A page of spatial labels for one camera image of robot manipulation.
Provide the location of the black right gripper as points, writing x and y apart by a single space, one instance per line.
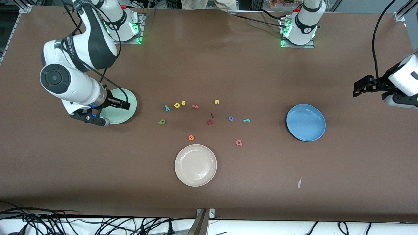
112 100

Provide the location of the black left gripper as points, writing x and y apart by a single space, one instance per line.
380 84

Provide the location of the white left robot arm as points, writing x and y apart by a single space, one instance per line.
305 26

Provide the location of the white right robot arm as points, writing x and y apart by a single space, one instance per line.
94 42

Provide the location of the green plate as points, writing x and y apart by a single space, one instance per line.
125 115

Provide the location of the blue plate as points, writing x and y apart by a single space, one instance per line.
306 122

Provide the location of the aluminium profile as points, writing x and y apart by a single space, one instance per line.
400 15
24 8

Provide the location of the brown table cover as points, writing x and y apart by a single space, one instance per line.
209 65

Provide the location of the beige plate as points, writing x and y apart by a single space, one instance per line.
195 165

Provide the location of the white paper scrap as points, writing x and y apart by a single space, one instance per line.
299 182

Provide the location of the orange flower decoration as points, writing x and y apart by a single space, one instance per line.
281 2

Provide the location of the person in beige trousers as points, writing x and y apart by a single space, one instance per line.
225 4

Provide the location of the grey angled bar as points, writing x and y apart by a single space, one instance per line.
200 225

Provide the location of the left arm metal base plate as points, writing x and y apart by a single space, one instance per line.
307 46

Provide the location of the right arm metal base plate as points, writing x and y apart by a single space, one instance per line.
141 29

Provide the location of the small grey metal bracket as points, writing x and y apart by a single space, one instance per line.
211 213

